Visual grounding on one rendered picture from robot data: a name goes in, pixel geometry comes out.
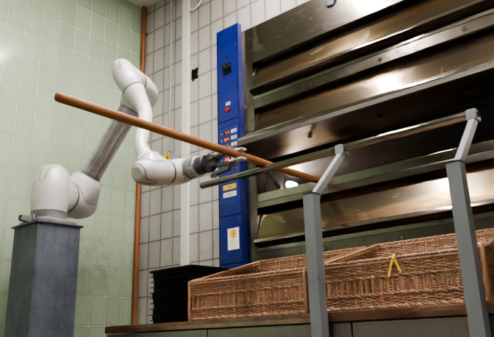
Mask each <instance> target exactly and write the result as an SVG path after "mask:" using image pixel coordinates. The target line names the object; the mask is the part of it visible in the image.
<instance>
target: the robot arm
mask: <svg viewBox="0 0 494 337"><path fill-rule="evenodd" d="M112 76H113V79H114V80H115V83H116V84H117V86H118V88H119V89H120V91H121V92H122V94H121V99H120V106H119V108H118V109H117V111H119V112H122V113H125V114H128V115H131V116H134V117H139V118H141V119H143V120H146V121H150V122H152V118H153V114H152V109H151V108H152V107H153V106H154V105H155V104H156V103H157V101H158V98H159V95H158V90H157V87H156V86H155V84H154V83H153V82H152V81H151V80H150V79H149V78H148V77H147V76H146V75H145V74H143V73H142V72H141V71H140V70H138V69H137V68H136V67H134V66H133V65H132V64H131V63H130V62H129V61H128V60H125V59H117V60H116V61H115V62H114V63H113V64H112ZM131 127H132V125H129V124H125V123H123V122H120V121H116V120H113V119H112V120H111V121H110V123H109V124H108V126H107V128H106V129H105V131H104V133H103V135H102V136H101V138H100V139H99V142H98V143H97V144H96V146H95V148H94V150H93V151H92V152H91V154H90V156H89V158H88V159H87V161H86V163H85V164H84V166H83V167H82V170H81V171H78V172H75V173H73V174H72V175H71V176H70V174H69V173H68V171H67V170H66V168H64V167H63V166H61V165H54V164H51V165H44V166H42V167H41V168H40V169H39V170H38V171H37V173H36V175H35V178H34V180H33V183H32V192H31V200H30V215H20V216H19V217H18V220H19V221H22V223H20V224H24V223H27V222H29V221H34V220H36V219H40V220H46V221H55V222H61V223H66V224H76V222H73V221H68V220H67V217H68V218H70V219H86V218H87V217H90V216H92V215H93V214H94V213H95V212H96V209H97V207H98V205H99V194H100V191H101V183H100V182H99V181H100V179H101V178H102V176H103V174H104V172H105V171H106V170H107V167H108V166H109V164H110V163H111V161H112V159H113V158H114V156H115V154H116V152H117V151H118V149H119V147H120V146H121V144H122V143H123V141H124V139H125V137H126V135H127V134H128V132H129V131H130V129H131ZM149 133H150V131H148V130H144V129H141V128H139V127H137V130H136V134H135V151H136V154H137V161H136V163H135V164H134V165H133V167H132V177H133V179H134V181H135V182H137V183H139V184H141V185H147V186H161V185H181V184H184V183H186V182H189V181H191V180H193V179H195V178H198V177H203V176H204V175H205V174H208V173H210V177H212V178H216V177H217V176H218V175H221V174H224V173H226V172H228V171H231V170H232V166H234V165H236V164H238V162H239V161H242V160H246V157H242V156H241V157H236V158H233V159H230V160H229V162H223V163H219V162H218V160H220V159H221V158H222V157H224V156H226V155H223V154H221V153H217V154H216V155H214V154H213V152H214V151H211V150H210V153H208V154H207V155H203V156H194V157H189V158H187V159H185V158H182V159H181V158H179V159H174V160H166V159H165V158H164V157H162V156H161V155H159V154H158V152H153V151H151V150H150V149H149V147H148V136H149ZM225 166H226V167H225ZM220 167H224V168H221V169H219V170H217V171H214V170H216V168H220Z"/></svg>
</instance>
